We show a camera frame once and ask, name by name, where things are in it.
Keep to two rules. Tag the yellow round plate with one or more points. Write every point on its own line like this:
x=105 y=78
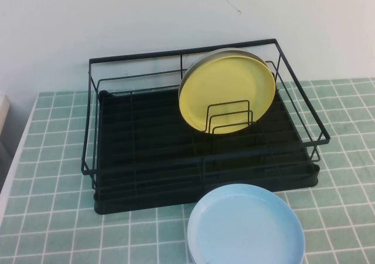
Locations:
x=222 y=82

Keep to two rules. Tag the light blue round plate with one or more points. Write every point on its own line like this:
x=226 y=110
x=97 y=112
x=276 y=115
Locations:
x=246 y=226

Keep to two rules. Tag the black plastic drip tray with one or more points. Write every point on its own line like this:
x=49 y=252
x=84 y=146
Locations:
x=146 y=201

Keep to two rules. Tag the green checked tablecloth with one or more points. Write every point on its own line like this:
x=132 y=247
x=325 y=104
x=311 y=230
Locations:
x=337 y=205

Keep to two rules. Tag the pale grey round plate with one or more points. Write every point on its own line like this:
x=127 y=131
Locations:
x=228 y=52

